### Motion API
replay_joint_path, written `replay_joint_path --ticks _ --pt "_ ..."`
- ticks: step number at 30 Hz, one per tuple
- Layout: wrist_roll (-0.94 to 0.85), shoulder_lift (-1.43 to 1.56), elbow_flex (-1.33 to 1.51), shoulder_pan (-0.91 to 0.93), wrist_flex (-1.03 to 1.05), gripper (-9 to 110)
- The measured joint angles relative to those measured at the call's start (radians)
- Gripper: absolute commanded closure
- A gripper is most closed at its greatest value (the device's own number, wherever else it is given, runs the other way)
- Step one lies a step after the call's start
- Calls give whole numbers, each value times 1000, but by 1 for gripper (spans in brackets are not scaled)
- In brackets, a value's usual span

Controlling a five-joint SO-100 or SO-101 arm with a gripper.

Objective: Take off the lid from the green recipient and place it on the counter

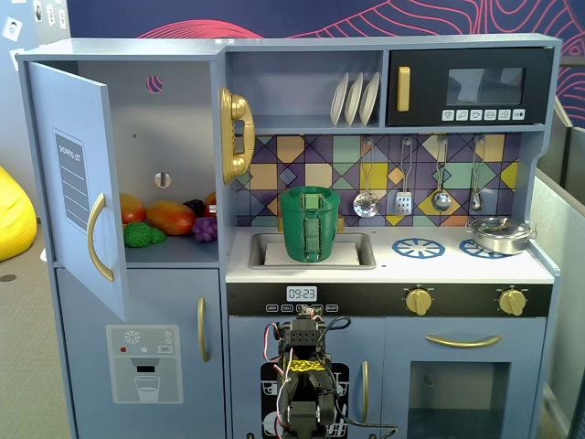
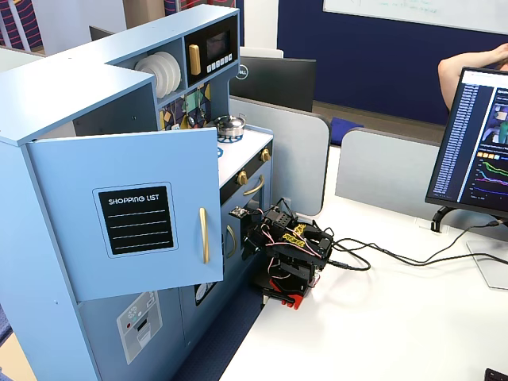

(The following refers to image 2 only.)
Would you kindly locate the dark device corner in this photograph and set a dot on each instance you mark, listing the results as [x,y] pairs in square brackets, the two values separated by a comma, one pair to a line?
[497,375]

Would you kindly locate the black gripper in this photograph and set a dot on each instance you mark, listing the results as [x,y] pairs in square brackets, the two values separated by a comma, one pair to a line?
[251,239]

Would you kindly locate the blue chair seat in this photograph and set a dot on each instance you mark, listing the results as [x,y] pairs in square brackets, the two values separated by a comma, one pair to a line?
[345,128]

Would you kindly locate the gold stove knob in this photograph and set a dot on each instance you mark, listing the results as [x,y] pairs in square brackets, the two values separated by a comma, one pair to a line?
[265,155]
[242,178]

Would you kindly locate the red and black arm base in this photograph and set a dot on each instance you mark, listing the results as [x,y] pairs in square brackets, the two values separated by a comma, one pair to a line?
[287,295]

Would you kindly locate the silver monitor base plate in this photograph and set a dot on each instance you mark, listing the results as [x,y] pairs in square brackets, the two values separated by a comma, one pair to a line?
[490,264]

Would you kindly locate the silver toy pot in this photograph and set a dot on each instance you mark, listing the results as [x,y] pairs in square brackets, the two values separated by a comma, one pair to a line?
[229,128]

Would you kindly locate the small wrist camera board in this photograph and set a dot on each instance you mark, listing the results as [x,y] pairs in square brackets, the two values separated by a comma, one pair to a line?
[239,212]

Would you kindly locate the lit computer monitor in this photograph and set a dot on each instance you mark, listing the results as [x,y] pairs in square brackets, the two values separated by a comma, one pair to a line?
[476,139]

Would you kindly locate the white plates stack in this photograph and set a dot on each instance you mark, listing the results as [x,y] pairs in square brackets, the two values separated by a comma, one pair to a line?
[160,77]

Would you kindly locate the white whiteboard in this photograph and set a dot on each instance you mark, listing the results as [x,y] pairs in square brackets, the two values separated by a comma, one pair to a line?
[416,12]

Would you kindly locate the grey desk divider panel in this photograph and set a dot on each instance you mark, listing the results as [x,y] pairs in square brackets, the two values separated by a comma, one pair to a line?
[389,166]
[293,158]

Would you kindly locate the black dell monitor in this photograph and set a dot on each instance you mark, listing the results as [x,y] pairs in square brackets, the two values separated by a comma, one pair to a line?
[278,81]

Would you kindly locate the person's bare forearm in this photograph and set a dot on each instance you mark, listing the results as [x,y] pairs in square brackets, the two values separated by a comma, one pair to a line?
[456,71]

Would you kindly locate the white toy plate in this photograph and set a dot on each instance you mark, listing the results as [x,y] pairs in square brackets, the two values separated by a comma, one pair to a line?
[173,73]
[147,67]

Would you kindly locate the blue toy kitchen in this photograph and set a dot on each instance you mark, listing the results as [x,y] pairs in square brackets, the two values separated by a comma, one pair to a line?
[47,99]

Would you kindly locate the blue shopping list cabinet door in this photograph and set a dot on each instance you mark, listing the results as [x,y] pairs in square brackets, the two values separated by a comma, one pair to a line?
[158,158]

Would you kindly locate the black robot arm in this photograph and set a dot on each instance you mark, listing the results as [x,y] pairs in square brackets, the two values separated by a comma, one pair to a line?
[297,246]

